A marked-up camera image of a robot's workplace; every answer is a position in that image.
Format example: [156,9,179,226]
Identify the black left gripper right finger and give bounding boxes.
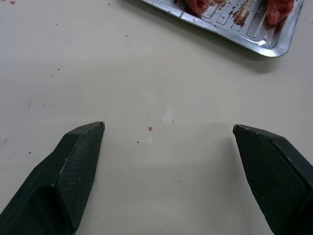
[232,124,313,235]

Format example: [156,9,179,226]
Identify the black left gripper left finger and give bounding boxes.
[0,121,106,235]

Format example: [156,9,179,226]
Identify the silver metal baking tray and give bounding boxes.
[140,0,306,58]

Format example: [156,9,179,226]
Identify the red meat piece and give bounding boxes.
[266,0,294,26]
[185,0,216,16]

